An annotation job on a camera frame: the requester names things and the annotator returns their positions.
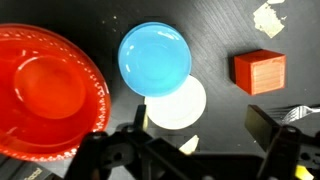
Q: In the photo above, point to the small torn paper scrap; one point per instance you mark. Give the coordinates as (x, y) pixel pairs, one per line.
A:
(276, 1)

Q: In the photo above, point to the small blue plate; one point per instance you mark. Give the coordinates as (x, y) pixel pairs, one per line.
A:
(155, 60)

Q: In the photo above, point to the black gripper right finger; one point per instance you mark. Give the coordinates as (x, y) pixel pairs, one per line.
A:
(286, 153)

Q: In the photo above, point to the red plastic bowl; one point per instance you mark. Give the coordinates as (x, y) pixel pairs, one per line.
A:
(50, 90)

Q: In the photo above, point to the large torn paper scrap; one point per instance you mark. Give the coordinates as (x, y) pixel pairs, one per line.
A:
(268, 20)

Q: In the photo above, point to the small cream plate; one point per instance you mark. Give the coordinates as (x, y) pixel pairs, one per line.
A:
(180, 110)

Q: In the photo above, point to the orange cube block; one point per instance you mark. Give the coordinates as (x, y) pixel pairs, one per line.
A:
(263, 71)

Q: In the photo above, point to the yellow banana toy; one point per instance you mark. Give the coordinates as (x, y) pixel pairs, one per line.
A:
(302, 173)

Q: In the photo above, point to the silver fork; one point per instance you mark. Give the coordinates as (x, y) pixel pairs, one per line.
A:
(296, 113)

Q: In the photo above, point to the triangular paper scrap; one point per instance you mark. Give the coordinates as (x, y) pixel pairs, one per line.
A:
(190, 145)

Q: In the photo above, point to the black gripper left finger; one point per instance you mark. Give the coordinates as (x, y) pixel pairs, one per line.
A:
(133, 153)

